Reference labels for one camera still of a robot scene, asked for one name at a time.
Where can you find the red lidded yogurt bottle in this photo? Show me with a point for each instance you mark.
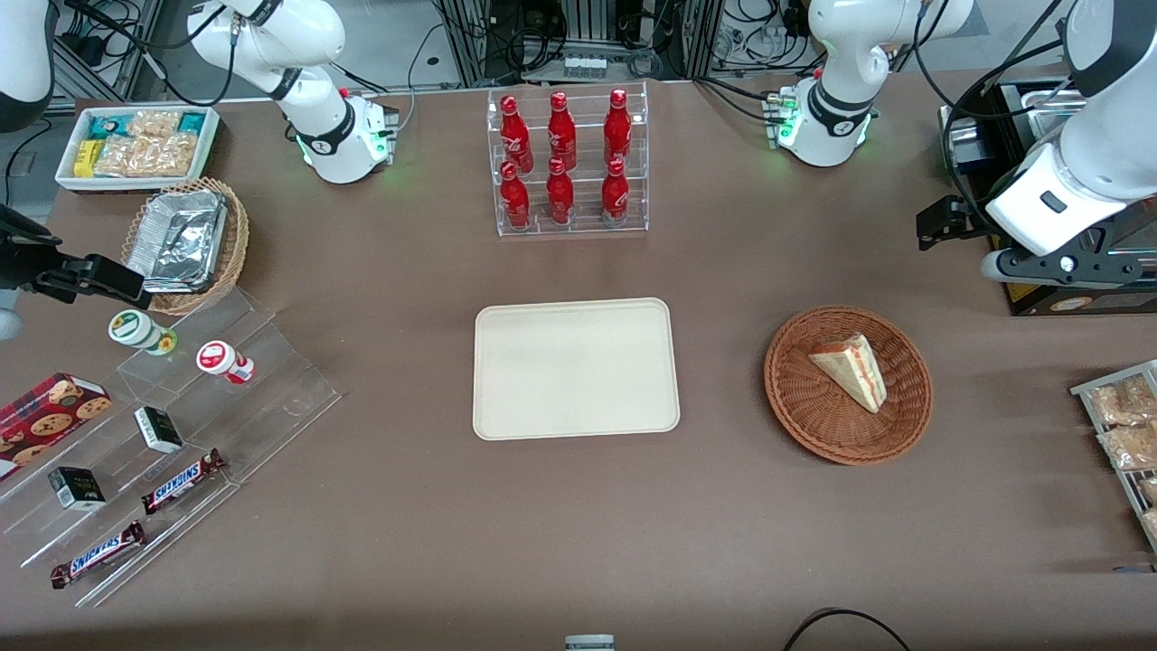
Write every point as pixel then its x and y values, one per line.
pixel 219 359

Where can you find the snickers chocolate bar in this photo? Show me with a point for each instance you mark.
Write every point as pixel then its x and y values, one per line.
pixel 181 482
pixel 98 554

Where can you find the small grey device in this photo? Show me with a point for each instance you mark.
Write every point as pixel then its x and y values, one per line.
pixel 589 643

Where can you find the yellow snack packet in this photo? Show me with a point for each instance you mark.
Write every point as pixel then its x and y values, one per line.
pixel 88 158

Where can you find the white power strip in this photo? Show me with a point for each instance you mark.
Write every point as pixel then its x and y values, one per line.
pixel 585 66

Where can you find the clear bag of pastries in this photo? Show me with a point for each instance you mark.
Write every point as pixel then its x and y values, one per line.
pixel 1130 448
pixel 1149 490
pixel 1151 524
pixel 1121 402

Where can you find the beige rectangular tray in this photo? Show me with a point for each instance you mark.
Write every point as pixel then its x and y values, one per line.
pixel 575 369

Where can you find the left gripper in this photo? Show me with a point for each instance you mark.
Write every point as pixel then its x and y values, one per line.
pixel 964 220

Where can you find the red plaid cookie box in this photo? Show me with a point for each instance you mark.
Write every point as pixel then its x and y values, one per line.
pixel 45 420

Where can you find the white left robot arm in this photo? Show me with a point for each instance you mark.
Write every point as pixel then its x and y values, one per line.
pixel 841 54

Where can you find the small black carton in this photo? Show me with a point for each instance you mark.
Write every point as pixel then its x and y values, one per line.
pixel 158 430
pixel 77 489

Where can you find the clear acrylic bottle rack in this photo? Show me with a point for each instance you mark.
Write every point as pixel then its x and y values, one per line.
pixel 587 217

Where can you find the light wicker basket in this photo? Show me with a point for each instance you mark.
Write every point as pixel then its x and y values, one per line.
pixel 233 240

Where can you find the clear acrylic step display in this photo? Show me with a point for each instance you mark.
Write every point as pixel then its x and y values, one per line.
pixel 271 398

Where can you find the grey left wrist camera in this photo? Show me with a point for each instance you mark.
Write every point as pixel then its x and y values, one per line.
pixel 999 267

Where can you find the black hot food display case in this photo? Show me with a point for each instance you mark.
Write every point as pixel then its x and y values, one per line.
pixel 1085 300

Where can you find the clear bag of crackers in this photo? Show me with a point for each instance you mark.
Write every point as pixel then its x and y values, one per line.
pixel 122 158
pixel 154 123
pixel 172 155

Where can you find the green lidded yogurt bottle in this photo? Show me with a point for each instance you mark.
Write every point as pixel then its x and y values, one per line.
pixel 136 329

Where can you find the aluminium frame rack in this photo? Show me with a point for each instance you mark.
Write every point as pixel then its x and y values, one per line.
pixel 687 36

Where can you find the white snack bin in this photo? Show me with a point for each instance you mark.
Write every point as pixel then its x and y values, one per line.
pixel 68 176

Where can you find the teal snack packet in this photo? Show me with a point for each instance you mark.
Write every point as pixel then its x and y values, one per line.
pixel 191 122
pixel 104 125

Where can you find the round brown wicker basket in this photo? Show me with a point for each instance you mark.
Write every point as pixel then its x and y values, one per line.
pixel 813 416

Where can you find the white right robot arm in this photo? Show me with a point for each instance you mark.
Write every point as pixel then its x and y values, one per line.
pixel 289 54

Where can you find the triangular sandwich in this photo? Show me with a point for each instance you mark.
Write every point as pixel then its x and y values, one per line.
pixel 854 371

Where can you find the red cola bottle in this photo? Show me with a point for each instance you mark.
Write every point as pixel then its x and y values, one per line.
pixel 617 127
pixel 515 136
pixel 561 131
pixel 515 201
pixel 615 197
pixel 559 197

